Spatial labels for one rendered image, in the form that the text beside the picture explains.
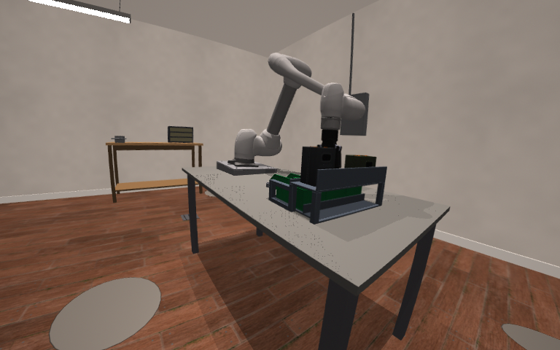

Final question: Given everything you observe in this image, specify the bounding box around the green open-front bin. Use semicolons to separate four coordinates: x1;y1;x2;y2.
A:
344;187;362;197
270;173;300;184
276;187;325;211
324;189;345;201

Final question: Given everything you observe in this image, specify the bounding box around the dark green tool case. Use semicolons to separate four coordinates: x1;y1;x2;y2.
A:
344;155;376;168

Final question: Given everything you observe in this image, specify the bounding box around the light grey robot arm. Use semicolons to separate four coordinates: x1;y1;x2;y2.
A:
227;52;365;167

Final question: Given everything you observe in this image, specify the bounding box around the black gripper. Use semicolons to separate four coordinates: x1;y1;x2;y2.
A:
317;129;342;168

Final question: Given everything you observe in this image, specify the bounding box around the dark grey case with orange latches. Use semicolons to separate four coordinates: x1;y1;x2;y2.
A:
300;147;336;187

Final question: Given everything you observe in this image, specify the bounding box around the grey metal shelf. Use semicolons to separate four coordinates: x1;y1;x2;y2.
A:
266;166;387;225

